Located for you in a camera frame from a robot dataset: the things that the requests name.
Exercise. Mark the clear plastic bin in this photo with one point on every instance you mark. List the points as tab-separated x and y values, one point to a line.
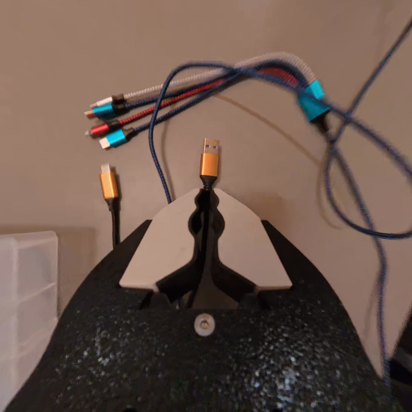
29	289

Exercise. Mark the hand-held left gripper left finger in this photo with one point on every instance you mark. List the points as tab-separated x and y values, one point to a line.
161	254

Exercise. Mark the black office chair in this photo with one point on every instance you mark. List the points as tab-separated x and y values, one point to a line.
404	370

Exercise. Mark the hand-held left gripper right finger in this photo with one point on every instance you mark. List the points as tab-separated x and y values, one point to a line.
251	254

